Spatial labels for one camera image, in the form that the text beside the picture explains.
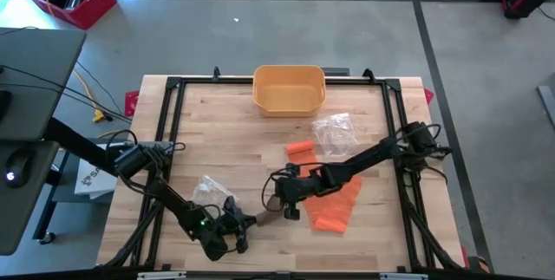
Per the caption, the yellow plastic bin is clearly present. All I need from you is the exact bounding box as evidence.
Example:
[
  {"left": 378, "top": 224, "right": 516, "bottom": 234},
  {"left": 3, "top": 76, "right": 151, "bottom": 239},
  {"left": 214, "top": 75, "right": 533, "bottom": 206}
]
[{"left": 251, "top": 64, "right": 327, "bottom": 119}]

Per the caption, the dark grey desk top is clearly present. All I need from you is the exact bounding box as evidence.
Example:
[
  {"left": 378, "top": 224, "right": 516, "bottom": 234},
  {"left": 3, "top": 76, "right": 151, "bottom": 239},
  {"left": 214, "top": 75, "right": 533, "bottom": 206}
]
[{"left": 0, "top": 140, "right": 60, "bottom": 256}]

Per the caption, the black computer mouse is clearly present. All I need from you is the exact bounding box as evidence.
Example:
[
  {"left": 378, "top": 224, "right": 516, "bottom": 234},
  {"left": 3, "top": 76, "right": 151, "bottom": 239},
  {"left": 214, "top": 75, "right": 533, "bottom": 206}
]
[{"left": 3, "top": 147, "right": 34, "bottom": 189}]

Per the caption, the black desk leg with caster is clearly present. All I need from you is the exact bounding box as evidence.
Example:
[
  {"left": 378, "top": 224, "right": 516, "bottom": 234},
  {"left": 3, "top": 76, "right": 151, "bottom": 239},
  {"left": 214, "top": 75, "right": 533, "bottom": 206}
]
[{"left": 32, "top": 149, "right": 70, "bottom": 246}]

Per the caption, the orange elastic bandage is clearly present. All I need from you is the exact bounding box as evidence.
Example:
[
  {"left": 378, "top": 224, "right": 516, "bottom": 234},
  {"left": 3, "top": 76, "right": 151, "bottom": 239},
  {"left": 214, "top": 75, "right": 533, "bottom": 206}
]
[{"left": 284, "top": 140, "right": 363, "bottom": 234}]

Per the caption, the white printed cardboard box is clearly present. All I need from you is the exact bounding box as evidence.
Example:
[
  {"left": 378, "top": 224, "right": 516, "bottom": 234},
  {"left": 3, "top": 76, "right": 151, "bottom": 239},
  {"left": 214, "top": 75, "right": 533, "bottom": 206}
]
[{"left": 73, "top": 143, "right": 119, "bottom": 200}]

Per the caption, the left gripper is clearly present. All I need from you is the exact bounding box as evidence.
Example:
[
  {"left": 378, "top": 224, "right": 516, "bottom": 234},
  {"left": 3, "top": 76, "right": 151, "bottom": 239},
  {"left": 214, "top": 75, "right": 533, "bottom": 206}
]
[{"left": 214, "top": 195, "right": 259, "bottom": 255}]

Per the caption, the grey metal bar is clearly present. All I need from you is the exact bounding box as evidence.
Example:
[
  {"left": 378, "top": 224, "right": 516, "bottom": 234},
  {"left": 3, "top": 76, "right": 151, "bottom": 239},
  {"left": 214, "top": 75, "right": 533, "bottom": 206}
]
[{"left": 536, "top": 84, "right": 555, "bottom": 132}]

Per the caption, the yellow floor cable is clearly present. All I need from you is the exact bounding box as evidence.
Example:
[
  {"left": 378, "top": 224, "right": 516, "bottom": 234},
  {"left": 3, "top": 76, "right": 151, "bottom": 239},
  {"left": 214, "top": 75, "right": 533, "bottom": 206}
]
[{"left": 71, "top": 69, "right": 131, "bottom": 139}]

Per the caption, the black slanted desk beam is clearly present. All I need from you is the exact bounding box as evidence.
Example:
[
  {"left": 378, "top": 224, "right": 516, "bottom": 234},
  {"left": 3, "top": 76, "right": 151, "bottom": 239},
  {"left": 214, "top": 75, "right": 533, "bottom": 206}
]
[{"left": 42, "top": 117, "right": 122, "bottom": 177}]

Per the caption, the clear plastic bag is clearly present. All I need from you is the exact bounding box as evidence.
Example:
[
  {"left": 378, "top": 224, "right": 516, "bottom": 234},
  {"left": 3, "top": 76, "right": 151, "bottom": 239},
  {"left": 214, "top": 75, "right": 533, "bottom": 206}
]
[
  {"left": 190, "top": 174, "right": 239, "bottom": 210},
  {"left": 310, "top": 112, "right": 361, "bottom": 157}
]

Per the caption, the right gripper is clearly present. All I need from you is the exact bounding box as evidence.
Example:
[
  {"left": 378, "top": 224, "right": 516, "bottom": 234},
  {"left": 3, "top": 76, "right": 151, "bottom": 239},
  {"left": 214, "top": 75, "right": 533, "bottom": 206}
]
[{"left": 271, "top": 162, "right": 317, "bottom": 221}]

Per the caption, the silver aluminium profile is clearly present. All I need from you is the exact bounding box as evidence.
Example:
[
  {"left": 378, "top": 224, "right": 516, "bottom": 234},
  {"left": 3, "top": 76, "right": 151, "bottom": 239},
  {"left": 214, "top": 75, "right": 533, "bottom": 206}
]
[
  {"left": 137, "top": 271, "right": 187, "bottom": 280},
  {"left": 379, "top": 272, "right": 429, "bottom": 280}
]

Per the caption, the black aluminium table frame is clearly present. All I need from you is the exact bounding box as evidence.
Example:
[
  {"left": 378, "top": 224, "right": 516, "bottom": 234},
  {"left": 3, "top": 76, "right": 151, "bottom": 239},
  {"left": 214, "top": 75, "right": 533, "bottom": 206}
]
[{"left": 103, "top": 66, "right": 467, "bottom": 272}]

